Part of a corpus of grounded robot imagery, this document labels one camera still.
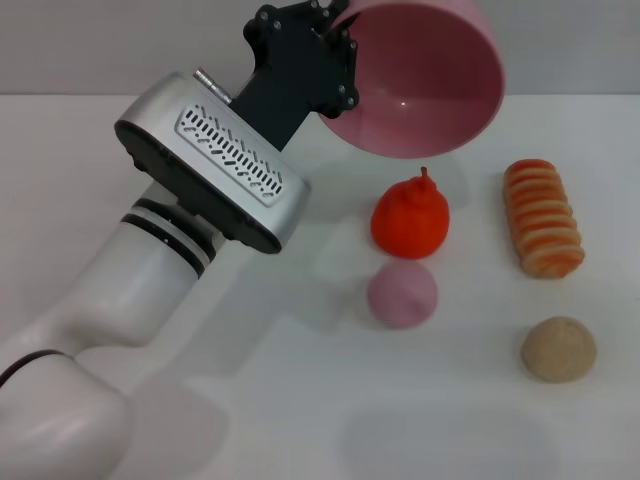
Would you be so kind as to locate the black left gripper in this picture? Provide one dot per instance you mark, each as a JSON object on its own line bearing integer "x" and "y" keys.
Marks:
{"x": 285, "y": 75}

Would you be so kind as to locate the orange toy pear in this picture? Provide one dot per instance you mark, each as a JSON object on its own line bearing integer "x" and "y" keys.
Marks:
{"x": 410, "y": 225}

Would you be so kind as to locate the pink plastic bowl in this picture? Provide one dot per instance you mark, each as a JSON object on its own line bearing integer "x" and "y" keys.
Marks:
{"x": 430, "y": 90}

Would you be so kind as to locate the beige round bun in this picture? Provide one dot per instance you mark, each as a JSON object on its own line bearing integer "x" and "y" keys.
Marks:
{"x": 559, "y": 350}

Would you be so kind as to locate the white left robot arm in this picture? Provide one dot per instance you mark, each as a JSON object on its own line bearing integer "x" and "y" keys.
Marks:
{"x": 150, "y": 280}

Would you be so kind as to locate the pink toy peach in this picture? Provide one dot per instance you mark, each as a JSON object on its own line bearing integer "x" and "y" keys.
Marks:
{"x": 402, "y": 295}

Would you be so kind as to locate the orange striped bread roll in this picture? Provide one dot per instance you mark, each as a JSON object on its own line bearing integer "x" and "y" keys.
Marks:
{"x": 542, "y": 220}

